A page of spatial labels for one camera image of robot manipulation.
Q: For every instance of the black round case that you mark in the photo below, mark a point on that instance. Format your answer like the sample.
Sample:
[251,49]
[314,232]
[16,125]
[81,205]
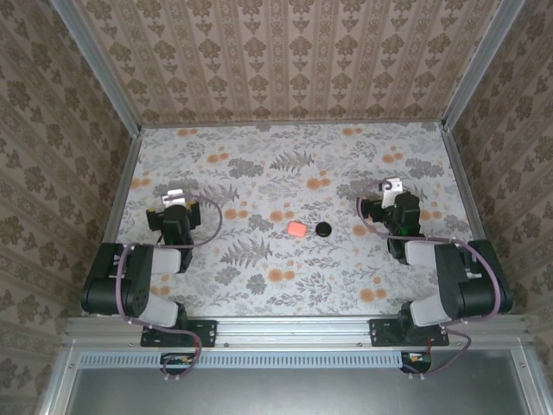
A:
[323,229]

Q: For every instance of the orange earbuds charging case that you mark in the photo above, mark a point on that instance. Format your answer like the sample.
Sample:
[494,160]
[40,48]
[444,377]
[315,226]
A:
[297,229]

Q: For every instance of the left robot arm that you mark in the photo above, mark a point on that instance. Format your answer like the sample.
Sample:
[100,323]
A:
[103,281]

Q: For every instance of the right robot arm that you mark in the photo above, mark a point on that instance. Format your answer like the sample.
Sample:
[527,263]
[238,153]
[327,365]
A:
[471,289]

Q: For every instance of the floral patterned table cover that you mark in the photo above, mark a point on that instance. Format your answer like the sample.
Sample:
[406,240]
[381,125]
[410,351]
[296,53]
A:
[259,147]

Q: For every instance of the black wiring junction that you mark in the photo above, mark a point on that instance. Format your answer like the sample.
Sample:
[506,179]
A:
[417,361]
[179,361]

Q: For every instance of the wide aluminium extrusion beam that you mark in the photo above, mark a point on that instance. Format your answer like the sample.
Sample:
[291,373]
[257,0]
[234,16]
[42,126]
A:
[294,330]

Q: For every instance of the grey metal sheet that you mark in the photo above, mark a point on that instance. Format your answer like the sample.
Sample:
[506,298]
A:
[294,393]

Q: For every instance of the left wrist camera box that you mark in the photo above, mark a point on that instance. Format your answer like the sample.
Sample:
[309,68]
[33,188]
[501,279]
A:
[173,198]

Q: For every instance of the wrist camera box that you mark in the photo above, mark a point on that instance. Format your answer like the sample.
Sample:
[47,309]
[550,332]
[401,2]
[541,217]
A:
[173,198]
[391,192]

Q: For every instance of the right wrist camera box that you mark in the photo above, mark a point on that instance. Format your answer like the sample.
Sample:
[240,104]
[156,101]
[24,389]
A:
[391,192]

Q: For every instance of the aluminium table edge rail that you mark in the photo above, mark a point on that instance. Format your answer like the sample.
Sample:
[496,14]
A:
[466,194]
[116,216]
[294,124]

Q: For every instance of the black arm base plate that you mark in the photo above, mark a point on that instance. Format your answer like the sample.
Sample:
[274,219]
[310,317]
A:
[207,333]
[380,333]

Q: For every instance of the aluminium frame post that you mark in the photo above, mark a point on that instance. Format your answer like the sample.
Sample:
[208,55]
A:
[480,65]
[98,65]

